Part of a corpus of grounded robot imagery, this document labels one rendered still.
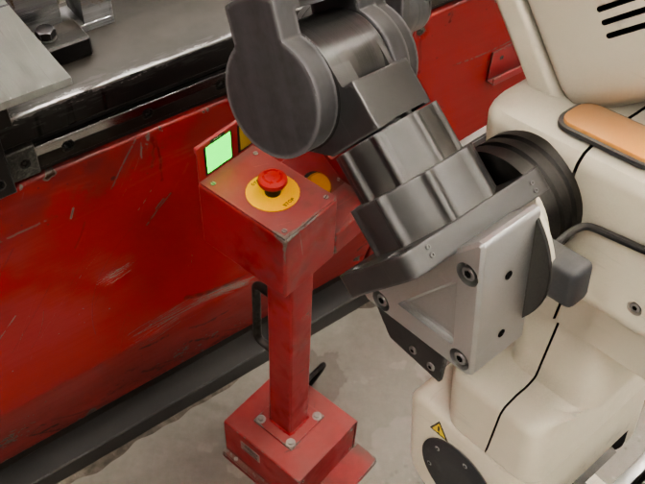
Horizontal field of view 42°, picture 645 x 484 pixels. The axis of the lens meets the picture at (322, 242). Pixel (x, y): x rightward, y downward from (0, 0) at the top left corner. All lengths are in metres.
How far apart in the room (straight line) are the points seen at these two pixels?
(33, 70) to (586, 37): 0.63
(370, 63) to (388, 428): 1.35
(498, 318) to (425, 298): 0.05
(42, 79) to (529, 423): 0.61
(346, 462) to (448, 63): 0.81
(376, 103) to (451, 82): 1.15
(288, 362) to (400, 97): 0.97
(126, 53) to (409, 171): 0.76
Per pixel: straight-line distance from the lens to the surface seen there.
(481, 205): 0.49
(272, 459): 1.62
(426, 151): 0.49
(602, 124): 0.54
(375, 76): 0.50
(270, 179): 1.08
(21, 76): 0.97
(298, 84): 0.49
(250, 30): 0.50
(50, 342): 1.43
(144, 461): 1.78
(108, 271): 1.38
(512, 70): 1.74
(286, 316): 1.33
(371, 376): 1.86
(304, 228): 1.07
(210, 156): 1.11
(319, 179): 1.20
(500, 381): 0.81
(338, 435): 1.65
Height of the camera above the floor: 1.56
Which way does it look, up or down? 48 degrees down
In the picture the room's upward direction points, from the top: 3 degrees clockwise
